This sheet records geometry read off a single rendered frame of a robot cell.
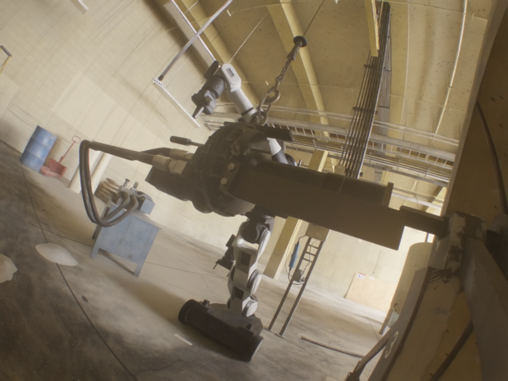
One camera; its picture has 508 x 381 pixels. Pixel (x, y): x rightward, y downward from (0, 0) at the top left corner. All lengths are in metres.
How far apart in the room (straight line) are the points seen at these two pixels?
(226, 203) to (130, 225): 1.66
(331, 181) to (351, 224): 0.13
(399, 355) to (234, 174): 0.56
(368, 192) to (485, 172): 1.00
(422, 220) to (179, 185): 0.70
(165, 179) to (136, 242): 1.51
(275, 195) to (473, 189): 1.16
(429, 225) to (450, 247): 0.09
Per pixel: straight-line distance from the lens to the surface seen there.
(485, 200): 1.51
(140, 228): 2.27
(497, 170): 0.89
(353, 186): 0.57
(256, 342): 1.62
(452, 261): 0.55
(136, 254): 2.33
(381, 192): 0.57
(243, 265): 1.57
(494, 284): 0.41
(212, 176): 0.63
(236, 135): 0.66
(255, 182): 0.59
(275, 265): 9.56
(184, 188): 0.78
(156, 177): 0.88
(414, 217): 0.60
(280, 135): 0.76
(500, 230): 0.67
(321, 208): 0.52
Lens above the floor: 0.71
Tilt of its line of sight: 13 degrees up
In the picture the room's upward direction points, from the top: 25 degrees clockwise
